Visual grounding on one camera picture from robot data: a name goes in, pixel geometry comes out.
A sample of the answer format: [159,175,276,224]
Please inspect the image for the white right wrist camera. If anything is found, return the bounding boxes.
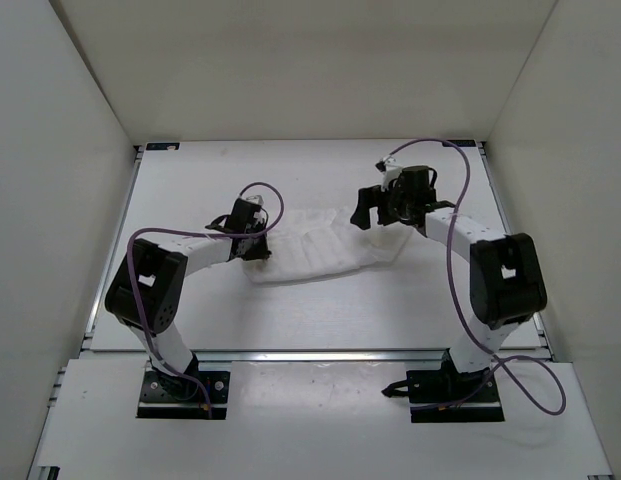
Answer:
[375,155,403,192]

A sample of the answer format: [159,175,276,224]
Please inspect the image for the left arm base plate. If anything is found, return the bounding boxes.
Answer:
[136,363,231,421]

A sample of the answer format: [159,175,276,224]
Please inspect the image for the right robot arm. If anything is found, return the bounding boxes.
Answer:
[350,159,547,401]

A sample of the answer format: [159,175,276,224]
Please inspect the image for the left blue corner label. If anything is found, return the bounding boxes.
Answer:
[145,142,180,151]

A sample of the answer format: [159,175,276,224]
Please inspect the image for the aluminium table rail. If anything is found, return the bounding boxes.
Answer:
[195,349,444,363]

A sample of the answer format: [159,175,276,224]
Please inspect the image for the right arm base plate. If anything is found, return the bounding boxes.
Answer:
[381,351,505,424]

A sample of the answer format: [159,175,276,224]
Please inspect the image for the white pleated skirt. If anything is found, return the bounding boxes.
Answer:
[243,207,411,284]

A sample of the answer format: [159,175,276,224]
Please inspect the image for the blue corner label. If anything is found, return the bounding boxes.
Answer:
[442,139,477,148]
[145,142,180,151]

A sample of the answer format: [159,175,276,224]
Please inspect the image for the right blue corner label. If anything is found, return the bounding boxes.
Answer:
[442,139,477,148]

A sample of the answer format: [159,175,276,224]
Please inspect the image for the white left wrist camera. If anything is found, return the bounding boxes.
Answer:
[240,194,264,208]

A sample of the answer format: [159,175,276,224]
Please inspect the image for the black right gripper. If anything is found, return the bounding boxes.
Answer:
[350,179,412,231]

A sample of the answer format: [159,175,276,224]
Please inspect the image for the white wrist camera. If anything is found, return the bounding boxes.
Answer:
[240,194,264,208]
[375,155,403,192]

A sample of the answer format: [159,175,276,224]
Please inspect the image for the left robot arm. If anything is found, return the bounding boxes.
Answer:
[105,195,270,400]

